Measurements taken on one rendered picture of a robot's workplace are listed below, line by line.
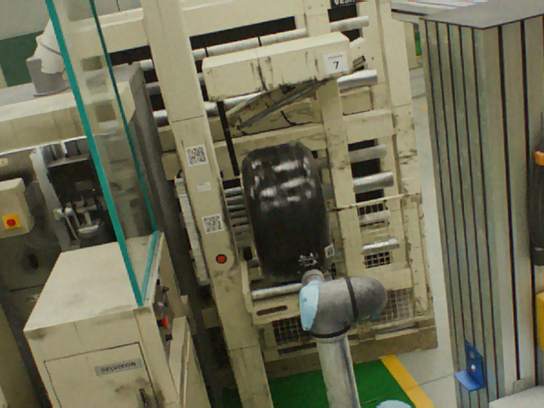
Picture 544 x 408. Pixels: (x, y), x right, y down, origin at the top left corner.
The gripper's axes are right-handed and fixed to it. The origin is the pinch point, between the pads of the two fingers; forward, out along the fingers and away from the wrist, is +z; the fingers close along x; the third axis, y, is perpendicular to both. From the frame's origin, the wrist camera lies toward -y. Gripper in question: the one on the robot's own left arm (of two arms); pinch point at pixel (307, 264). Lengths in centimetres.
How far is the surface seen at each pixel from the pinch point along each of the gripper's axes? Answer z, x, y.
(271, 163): 21.5, 5.8, 35.3
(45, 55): 45, 85, 91
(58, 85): 48, 84, 79
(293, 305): 21.2, 7.9, -24.0
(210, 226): 26.3, 34.4, 14.2
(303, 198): 9.7, -3.5, 22.2
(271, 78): 46, -1, 65
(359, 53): 60, -41, 67
